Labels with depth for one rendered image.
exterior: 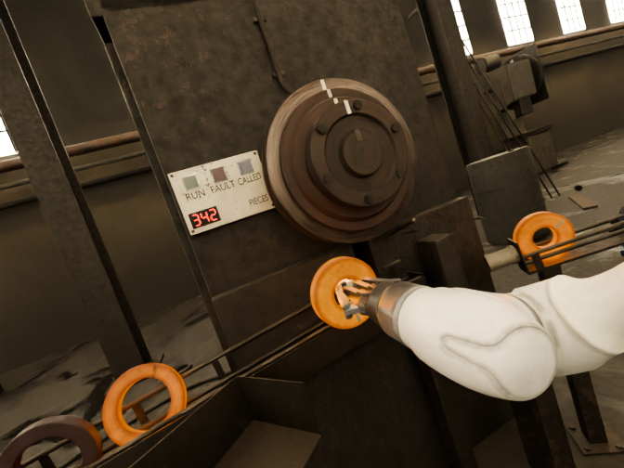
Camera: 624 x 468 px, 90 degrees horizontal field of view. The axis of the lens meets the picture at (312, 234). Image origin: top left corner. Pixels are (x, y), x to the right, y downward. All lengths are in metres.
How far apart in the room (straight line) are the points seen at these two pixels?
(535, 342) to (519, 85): 8.54
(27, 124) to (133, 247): 3.74
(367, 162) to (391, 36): 0.63
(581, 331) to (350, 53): 1.03
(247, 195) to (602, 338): 0.81
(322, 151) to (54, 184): 3.06
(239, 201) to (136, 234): 6.13
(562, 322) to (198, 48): 1.05
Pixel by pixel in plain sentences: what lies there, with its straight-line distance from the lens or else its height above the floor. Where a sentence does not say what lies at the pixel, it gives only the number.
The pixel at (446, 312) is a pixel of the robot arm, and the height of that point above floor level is 0.87.
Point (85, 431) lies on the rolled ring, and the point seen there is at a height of 0.72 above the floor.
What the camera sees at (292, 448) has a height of 0.61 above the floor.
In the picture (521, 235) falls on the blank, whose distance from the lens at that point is 1.15.
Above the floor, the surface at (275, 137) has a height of 1.23.
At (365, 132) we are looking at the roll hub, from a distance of 0.85.
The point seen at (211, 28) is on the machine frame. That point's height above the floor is 1.62.
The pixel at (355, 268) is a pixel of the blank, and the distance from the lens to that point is 0.68.
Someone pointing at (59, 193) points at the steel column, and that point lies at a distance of 3.59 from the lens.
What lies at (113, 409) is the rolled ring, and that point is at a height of 0.73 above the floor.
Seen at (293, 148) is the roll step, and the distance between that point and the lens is 0.83.
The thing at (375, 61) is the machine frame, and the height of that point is 1.43.
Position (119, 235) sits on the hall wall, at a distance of 7.08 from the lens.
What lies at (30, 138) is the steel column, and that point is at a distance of 3.75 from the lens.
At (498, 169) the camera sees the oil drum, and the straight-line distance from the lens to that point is 3.51.
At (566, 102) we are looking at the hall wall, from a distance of 13.93.
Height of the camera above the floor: 1.03
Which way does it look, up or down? 5 degrees down
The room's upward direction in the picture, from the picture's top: 19 degrees counter-clockwise
